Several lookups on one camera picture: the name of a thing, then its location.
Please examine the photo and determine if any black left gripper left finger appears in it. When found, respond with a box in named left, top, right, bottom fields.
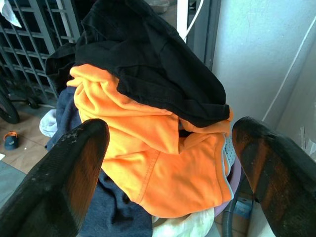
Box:
left=0, top=118, right=110, bottom=237

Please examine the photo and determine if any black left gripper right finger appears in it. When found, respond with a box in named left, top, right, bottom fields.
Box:
left=232, top=117, right=316, bottom=237

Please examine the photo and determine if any purple laundry basket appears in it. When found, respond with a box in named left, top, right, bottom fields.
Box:
left=214, top=158, right=244, bottom=218

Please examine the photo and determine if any blue and orange shoe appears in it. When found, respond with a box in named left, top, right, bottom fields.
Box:
left=3, top=131, right=19, bottom=151

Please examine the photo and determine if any dark blue garment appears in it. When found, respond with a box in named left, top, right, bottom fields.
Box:
left=44, top=86, right=154, bottom=237

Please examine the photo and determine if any white pipe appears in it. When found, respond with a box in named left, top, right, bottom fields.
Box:
left=261, top=23, right=316, bottom=121

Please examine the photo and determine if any cream white garment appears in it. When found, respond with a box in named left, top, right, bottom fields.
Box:
left=152, top=208, right=217, bottom=237

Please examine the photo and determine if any orange shirt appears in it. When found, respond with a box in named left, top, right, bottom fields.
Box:
left=67, top=63, right=235, bottom=219

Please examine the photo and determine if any grey metal gate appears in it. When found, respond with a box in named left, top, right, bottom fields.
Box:
left=0, top=0, right=82, bottom=104

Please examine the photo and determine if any black garment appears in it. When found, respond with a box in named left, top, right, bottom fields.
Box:
left=45, top=0, right=231, bottom=128

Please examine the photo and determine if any white hanging cloth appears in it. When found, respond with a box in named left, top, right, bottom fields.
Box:
left=0, top=0, right=23, bottom=28

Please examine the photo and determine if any grey hose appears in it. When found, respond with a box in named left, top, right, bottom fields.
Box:
left=221, top=195, right=239, bottom=237

